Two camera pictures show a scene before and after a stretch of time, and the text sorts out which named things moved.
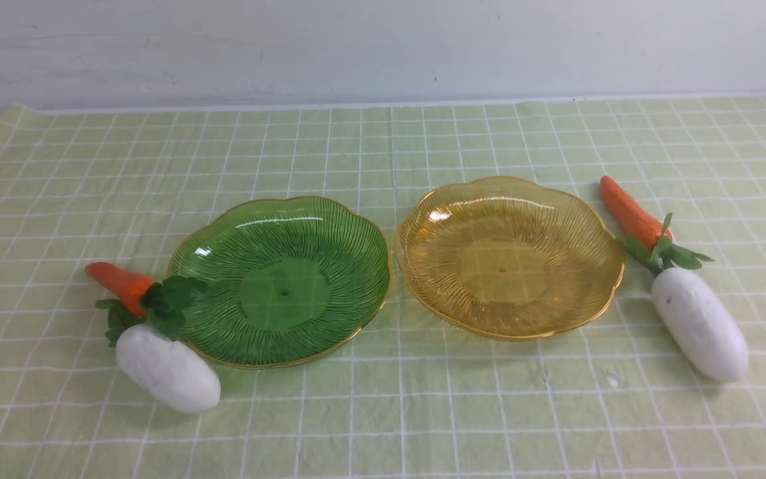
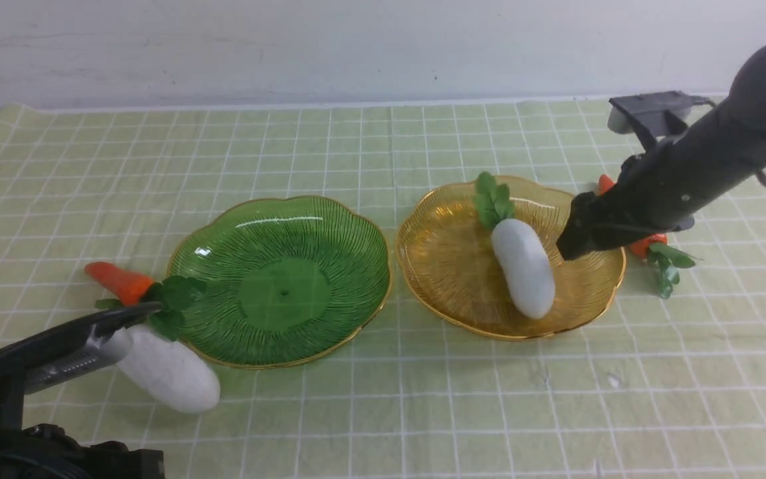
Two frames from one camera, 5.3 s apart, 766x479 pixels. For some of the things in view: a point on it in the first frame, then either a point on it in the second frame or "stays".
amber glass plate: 503,258 stays
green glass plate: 288,282 stays
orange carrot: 647,237 stays
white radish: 700,324 to 515,247
